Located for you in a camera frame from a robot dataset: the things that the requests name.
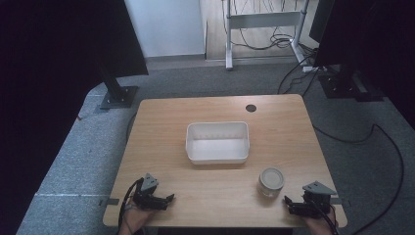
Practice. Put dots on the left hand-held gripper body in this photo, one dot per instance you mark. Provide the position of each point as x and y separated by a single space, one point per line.
148 191

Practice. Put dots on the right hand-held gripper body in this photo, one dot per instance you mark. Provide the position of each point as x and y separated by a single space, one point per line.
318 199

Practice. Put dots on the white plastic bin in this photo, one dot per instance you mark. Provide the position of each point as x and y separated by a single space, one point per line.
217 153

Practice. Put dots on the person's right hand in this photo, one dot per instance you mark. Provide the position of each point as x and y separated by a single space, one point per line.
318 225

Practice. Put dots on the person's left hand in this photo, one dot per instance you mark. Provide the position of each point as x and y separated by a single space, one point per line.
137 219

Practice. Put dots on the black metal stand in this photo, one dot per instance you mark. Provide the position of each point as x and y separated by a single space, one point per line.
118 93
345 84

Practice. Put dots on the white power strip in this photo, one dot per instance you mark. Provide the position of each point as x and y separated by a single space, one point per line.
310 69

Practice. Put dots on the black curtain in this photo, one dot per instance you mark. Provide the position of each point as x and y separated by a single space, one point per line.
375 39
49 81

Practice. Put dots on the grey table bracket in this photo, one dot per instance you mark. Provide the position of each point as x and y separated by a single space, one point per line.
109 201
342 201

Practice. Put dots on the white metal desk frame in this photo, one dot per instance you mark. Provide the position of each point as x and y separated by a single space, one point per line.
264 19

